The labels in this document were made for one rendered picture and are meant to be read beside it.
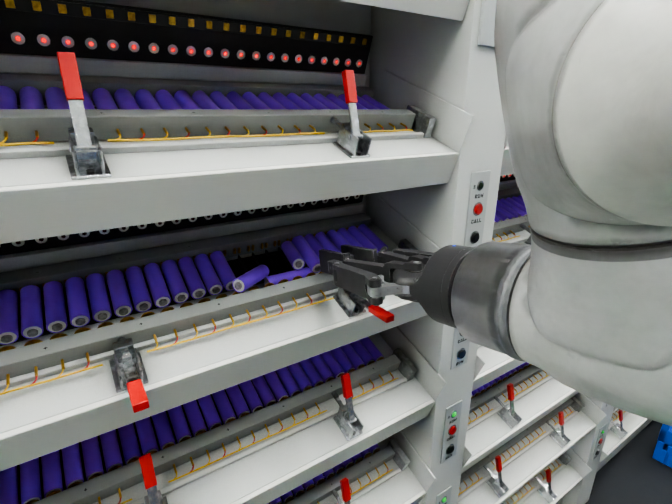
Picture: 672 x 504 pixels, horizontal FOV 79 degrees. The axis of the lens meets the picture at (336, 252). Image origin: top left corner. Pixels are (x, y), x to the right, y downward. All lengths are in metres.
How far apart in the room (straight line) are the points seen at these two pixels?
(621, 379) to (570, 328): 0.04
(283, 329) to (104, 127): 0.28
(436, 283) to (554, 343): 0.11
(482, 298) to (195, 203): 0.26
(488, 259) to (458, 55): 0.33
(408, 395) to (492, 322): 0.42
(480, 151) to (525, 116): 0.40
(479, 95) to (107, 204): 0.45
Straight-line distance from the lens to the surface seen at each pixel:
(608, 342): 0.27
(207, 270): 0.54
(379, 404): 0.69
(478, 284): 0.33
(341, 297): 0.54
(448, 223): 0.61
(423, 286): 0.37
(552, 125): 0.19
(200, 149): 0.44
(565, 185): 0.21
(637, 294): 0.25
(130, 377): 0.43
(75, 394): 0.46
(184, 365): 0.46
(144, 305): 0.51
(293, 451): 0.63
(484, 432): 0.99
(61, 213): 0.39
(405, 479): 0.87
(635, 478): 1.92
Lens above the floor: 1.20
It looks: 19 degrees down
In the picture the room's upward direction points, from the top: straight up
